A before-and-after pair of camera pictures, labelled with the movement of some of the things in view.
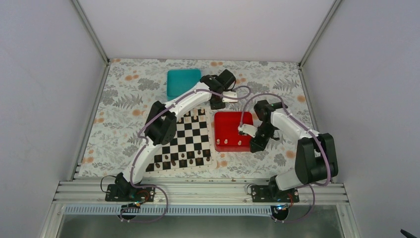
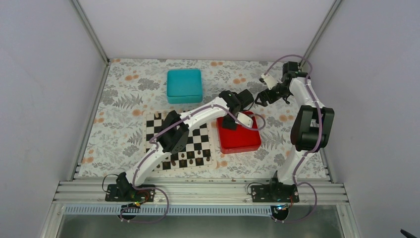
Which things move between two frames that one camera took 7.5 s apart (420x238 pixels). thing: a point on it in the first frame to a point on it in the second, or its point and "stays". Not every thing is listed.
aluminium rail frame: [202, 192] stays
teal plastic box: [180, 81] stays
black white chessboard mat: [191, 148] stays
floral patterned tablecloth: [130, 87] stays
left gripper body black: [214, 105] to [226, 124]
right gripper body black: [267, 130] to [284, 91]
